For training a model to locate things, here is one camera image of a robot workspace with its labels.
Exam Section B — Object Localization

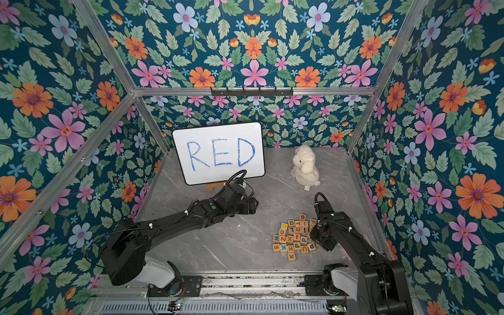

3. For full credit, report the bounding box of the wooden block letter K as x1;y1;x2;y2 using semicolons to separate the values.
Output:
287;253;296;262

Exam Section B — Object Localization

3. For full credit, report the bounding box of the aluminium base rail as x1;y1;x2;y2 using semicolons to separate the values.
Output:
84;270;367;314

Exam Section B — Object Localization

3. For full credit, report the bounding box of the whiteboard with word RED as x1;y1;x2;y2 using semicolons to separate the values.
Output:
172;122;266;186

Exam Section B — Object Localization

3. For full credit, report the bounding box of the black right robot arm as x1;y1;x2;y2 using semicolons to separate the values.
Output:
310;192;414;314

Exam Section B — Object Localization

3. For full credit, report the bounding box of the white plush dog toy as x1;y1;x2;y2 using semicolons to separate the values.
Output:
291;144;321;191

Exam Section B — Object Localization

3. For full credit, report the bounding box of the wooden whiteboard stand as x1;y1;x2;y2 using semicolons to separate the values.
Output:
206;181;247;191

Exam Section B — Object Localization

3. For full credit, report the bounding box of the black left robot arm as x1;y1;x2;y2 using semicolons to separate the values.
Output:
101;170;259;291

